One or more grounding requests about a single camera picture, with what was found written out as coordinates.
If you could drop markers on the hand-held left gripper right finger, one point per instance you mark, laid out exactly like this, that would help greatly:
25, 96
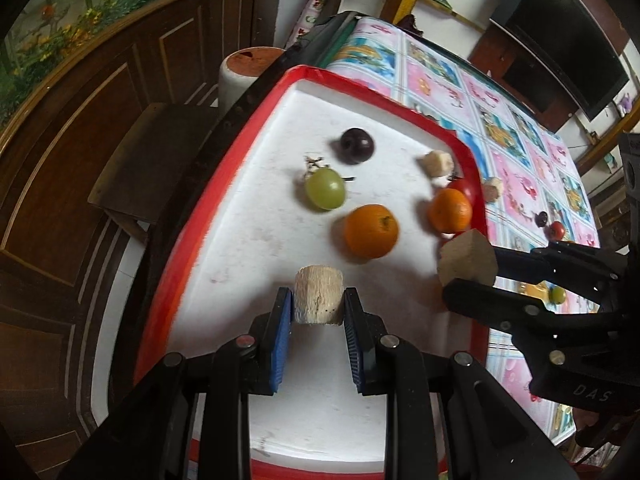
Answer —
354, 345

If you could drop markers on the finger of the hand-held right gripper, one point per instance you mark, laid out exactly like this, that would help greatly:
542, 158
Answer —
520, 262
480, 305

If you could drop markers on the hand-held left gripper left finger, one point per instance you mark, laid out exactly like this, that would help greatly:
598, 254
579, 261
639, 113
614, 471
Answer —
281, 345

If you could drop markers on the large peeled sugarcane piece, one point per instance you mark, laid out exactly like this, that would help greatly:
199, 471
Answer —
467, 262

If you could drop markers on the orange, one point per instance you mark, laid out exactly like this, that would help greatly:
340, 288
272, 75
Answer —
450, 210
371, 231

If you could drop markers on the red tomato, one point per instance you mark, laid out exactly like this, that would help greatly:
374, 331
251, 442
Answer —
466, 187
556, 230

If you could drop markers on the white tray with red rim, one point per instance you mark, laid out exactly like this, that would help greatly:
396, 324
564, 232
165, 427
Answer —
250, 240

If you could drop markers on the green grape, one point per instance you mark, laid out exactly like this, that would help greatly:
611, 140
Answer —
325, 188

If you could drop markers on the dark purple plum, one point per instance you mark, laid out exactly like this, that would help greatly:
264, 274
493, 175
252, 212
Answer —
541, 218
357, 146

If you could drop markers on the printed plastic tablecloth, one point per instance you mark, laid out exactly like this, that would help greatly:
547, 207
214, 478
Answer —
510, 180

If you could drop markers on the dark wooden television cabinet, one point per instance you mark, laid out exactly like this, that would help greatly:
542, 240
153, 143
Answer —
525, 77

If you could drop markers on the purple stuffed toy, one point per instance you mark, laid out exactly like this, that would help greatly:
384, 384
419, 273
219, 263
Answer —
625, 105

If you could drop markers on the dark wooden stool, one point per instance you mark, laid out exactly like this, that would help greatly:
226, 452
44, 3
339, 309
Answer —
145, 160

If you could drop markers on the black television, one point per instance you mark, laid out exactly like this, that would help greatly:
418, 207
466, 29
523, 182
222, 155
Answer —
565, 35

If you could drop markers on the dark brown bag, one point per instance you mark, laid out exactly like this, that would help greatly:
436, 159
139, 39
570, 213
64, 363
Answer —
410, 23

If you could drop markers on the dark wooden panel cabinet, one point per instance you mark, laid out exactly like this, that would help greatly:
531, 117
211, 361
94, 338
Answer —
75, 170

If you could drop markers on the green flat packet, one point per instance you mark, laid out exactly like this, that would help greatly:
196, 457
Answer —
436, 0

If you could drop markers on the white round stool red top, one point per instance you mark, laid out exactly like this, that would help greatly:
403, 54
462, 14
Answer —
245, 67

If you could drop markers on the flower wall picture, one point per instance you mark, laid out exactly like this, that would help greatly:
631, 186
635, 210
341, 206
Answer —
75, 20

